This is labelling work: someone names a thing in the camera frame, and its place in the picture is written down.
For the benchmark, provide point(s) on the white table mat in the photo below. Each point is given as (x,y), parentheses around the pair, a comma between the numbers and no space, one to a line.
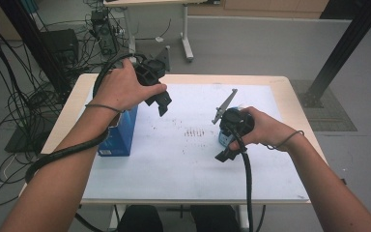
(180,174)

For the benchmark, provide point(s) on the person's right hand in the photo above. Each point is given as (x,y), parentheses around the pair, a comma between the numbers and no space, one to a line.
(269,132)

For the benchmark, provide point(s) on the white-legged desk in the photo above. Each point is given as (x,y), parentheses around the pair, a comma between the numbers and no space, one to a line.
(186,35)

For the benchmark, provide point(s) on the dark floor plate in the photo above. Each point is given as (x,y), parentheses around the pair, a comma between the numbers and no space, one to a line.
(19,141)

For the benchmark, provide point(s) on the person's left leg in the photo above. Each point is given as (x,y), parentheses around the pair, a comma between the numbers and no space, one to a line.
(140,219)

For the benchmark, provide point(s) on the person's right leg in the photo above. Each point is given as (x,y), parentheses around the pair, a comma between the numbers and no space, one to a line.
(215,219)

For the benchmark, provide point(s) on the black computer tower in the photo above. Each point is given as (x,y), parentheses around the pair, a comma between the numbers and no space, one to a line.
(104,32)

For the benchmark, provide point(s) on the person's left hand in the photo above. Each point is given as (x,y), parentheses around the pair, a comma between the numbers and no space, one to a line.
(119,87)

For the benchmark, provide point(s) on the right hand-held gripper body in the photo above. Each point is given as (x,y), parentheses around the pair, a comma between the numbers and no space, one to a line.
(236,122)

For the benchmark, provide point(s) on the light wooden table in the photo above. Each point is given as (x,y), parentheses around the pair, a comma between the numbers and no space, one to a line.
(280,80)

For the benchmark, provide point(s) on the person's leg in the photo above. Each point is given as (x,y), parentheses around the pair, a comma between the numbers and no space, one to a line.
(140,219)
(215,219)

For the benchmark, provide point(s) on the black tape strip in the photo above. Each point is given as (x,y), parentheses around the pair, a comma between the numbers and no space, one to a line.
(344,181)

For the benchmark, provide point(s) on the black equipment box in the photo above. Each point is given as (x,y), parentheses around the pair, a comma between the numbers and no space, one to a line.
(61,43)

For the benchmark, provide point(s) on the blue cardboard box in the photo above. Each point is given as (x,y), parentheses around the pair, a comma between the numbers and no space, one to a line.
(120,138)

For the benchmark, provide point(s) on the grey floor mat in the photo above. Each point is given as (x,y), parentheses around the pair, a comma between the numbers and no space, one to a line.
(331,116)

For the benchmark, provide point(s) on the black metal frame post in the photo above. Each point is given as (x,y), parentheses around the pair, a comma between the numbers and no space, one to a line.
(341,51)
(35,42)

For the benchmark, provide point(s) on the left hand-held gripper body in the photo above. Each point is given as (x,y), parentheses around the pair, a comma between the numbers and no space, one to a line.
(149,72)

